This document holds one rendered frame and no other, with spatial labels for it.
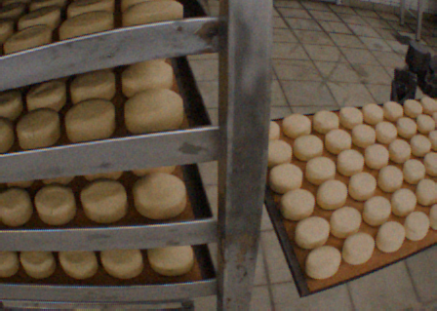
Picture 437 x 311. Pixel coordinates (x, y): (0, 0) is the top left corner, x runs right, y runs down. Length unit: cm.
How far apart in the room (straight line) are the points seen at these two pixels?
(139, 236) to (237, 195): 10
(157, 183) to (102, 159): 11
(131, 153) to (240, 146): 8
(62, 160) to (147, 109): 9
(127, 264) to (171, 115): 19
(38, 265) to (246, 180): 28
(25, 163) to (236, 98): 18
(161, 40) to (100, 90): 14
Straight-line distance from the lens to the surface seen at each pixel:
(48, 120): 43
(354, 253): 64
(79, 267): 53
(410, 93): 104
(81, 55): 34
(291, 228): 70
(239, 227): 41
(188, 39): 34
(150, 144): 38
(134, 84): 46
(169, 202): 46
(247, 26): 31
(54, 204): 47
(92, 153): 38
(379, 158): 80
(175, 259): 53
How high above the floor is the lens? 136
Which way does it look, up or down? 35 degrees down
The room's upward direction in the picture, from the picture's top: straight up
